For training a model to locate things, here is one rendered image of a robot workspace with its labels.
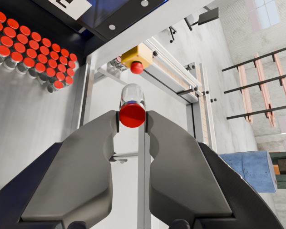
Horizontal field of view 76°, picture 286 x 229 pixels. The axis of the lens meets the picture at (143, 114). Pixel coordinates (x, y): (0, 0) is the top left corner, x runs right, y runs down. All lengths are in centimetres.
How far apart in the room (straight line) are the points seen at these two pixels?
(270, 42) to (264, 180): 727
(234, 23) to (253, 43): 121
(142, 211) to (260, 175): 233
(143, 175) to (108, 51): 95
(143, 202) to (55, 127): 95
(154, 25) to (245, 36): 941
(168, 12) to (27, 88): 36
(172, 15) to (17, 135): 42
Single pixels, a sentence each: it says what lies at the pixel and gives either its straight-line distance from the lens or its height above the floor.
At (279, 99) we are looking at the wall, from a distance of 997.
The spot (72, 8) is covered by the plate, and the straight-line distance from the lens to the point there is 48.
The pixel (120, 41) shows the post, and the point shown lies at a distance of 53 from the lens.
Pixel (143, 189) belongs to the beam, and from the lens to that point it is 132.
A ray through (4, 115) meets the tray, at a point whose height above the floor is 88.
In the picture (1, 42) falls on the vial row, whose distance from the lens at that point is 46.
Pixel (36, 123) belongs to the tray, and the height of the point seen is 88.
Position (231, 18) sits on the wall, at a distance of 1003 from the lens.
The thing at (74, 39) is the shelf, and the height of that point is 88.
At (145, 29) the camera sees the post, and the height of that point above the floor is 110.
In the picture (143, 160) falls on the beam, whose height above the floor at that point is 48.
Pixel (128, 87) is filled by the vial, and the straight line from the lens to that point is 17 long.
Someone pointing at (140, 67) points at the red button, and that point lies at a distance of 56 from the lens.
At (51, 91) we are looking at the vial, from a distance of 48.
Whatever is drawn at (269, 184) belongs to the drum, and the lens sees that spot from 338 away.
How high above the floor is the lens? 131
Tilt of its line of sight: 37 degrees down
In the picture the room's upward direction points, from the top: 75 degrees clockwise
